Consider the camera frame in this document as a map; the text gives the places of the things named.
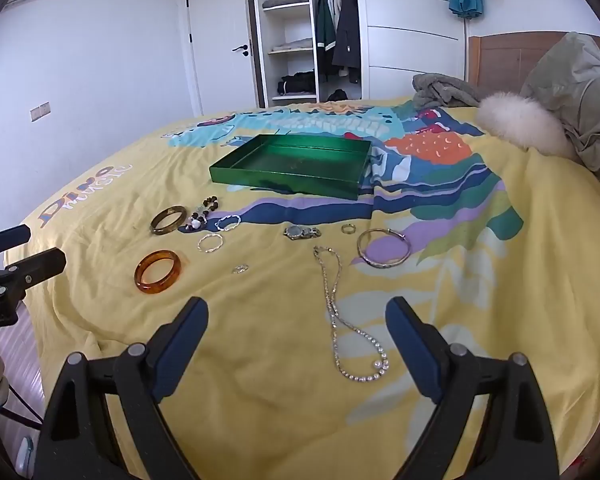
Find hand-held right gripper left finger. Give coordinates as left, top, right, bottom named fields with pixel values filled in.
left=32, top=296, right=210, bottom=480

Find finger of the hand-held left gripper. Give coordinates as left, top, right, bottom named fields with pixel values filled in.
left=0, top=247, right=67, bottom=293
left=0, top=225, right=32, bottom=257

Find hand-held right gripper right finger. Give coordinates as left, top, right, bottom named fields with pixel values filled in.
left=385, top=296, right=561, bottom=480

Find crystal chain necklace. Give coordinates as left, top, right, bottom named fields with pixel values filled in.
left=313, top=245, right=390, bottom=382

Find amber orange bangle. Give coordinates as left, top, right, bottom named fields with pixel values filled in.
left=134, top=250, right=185, bottom=294

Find thin silver bangle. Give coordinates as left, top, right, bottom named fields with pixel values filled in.
left=356, top=228, right=412, bottom=268

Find silver wristwatch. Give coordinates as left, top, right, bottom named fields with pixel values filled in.
left=283, top=225, right=322, bottom=241

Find green metal tray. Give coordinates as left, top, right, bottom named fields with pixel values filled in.
left=209, top=134, right=372, bottom=202

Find yellow printed bedspread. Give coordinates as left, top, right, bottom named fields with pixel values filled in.
left=2, top=97, right=600, bottom=480

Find olive brown bangle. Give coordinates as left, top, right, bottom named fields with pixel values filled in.
left=149, top=205, right=187, bottom=236

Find grey crumpled blanket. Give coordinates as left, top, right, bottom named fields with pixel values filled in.
left=411, top=73, right=483, bottom=111

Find black folded clothes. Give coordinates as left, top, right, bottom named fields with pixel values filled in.
left=277, top=70, right=317, bottom=96

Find white door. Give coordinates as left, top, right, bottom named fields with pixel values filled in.
left=177, top=0, right=261, bottom=117

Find wooden headboard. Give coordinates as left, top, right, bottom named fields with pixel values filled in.
left=467, top=30, right=600, bottom=93

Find olive coat with fur trim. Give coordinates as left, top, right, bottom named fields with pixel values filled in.
left=475, top=31, right=600, bottom=191

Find dark grey hanging coat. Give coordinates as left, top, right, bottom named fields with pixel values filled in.
left=331, top=0, right=362, bottom=83

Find folded beige clothes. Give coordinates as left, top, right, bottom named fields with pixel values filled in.
left=270, top=39, right=313, bottom=53

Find green hanging jacket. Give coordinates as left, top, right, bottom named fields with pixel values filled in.
left=315, top=0, right=338, bottom=81

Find white open wardrobe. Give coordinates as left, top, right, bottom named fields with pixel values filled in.
left=250, top=0, right=468, bottom=108

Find white hanging garment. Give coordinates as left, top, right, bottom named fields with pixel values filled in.
left=327, top=0, right=344, bottom=36

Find brown beaded bracelet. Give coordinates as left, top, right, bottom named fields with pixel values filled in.
left=180, top=196, right=220, bottom=233

